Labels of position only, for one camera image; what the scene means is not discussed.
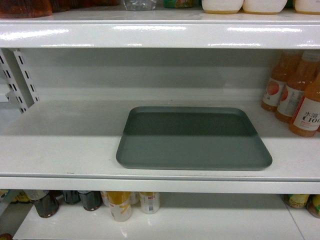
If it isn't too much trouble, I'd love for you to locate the white lower shelf board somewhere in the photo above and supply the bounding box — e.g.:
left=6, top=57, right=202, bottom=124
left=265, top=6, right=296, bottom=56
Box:
left=14, top=204, right=320, bottom=240

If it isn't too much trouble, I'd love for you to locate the clear water bottle base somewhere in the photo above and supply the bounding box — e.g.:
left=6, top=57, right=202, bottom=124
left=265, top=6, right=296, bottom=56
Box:
left=124, top=0, right=157, bottom=11

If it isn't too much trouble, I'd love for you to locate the yellow can right lower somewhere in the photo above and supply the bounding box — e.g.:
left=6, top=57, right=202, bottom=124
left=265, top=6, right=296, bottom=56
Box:
left=283, top=194, right=310, bottom=209

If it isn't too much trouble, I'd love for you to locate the white jug middle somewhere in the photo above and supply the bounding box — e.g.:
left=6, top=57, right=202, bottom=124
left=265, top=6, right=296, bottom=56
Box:
left=242, top=0, right=287, bottom=15

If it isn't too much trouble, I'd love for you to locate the white slotted shelf upright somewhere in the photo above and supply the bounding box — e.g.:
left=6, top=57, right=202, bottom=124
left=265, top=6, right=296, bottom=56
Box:
left=0, top=48, right=38, bottom=113

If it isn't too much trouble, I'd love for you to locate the white middle shelf board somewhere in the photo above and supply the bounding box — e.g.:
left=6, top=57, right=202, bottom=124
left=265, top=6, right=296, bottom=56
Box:
left=0, top=100, right=320, bottom=194

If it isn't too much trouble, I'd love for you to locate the red brown snack jar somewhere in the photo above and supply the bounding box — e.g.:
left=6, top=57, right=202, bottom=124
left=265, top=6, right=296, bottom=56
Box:
left=0, top=0, right=53, bottom=19

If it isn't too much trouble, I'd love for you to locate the yellow white drink bottle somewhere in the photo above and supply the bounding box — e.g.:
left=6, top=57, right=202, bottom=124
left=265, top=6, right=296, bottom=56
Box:
left=107, top=191, right=132, bottom=222

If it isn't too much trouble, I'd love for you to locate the orange juice bottle front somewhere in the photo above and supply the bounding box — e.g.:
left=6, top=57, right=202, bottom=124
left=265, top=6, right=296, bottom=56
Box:
left=288, top=74, right=320, bottom=138

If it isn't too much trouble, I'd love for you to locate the white jug left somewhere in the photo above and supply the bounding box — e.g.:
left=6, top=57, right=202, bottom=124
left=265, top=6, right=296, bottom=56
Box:
left=201, top=0, right=244, bottom=15

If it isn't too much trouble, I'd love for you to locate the white upper shelf board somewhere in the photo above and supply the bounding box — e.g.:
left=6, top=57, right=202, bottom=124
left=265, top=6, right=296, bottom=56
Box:
left=0, top=6, right=320, bottom=50

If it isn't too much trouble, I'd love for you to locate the white jug right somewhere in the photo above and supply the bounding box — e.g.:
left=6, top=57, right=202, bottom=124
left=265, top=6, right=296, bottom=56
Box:
left=293, top=0, right=320, bottom=15

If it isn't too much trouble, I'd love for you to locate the white jug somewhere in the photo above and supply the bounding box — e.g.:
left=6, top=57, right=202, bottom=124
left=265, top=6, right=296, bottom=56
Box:
left=201, top=0, right=244, bottom=15
left=293, top=0, right=320, bottom=15
left=242, top=0, right=287, bottom=15

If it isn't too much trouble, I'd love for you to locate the dark tea bottle right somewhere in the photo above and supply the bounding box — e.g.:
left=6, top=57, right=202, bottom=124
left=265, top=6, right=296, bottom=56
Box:
left=78, top=190, right=102, bottom=211

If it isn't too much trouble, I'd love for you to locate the grey rectangular serving tray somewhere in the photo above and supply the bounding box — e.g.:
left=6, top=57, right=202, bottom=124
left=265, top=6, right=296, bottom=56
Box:
left=116, top=106, right=273, bottom=171

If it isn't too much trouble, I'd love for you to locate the white shelf board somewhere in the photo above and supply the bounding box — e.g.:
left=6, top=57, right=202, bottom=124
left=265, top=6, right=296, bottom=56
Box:
left=0, top=6, right=320, bottom=50
left=14, top=204, right=320, bottom=240
left=0, top=100, right=320, bottom=194

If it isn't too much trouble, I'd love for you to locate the white labelled drink bottle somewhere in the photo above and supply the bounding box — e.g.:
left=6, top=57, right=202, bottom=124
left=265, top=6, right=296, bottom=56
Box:
left=139, top=192, right=160, bottom=214

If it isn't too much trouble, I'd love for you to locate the dark tea bottle left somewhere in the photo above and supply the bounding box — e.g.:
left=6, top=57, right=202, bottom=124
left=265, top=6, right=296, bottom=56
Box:
left=24, top=189, right=59, bottom=218

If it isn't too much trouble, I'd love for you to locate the dark tea bottle middle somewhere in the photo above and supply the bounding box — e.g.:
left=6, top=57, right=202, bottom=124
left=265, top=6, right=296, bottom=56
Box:
left=62, top=190, right=81, bottom=205

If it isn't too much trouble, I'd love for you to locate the dark tea bottle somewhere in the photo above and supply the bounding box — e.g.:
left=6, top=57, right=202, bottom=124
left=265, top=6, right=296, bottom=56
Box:
left=62, top=190, right=81, bottom=205
left=24, top=189, right=59, bottom=218
left=78, top=190, right=102, bottom=211

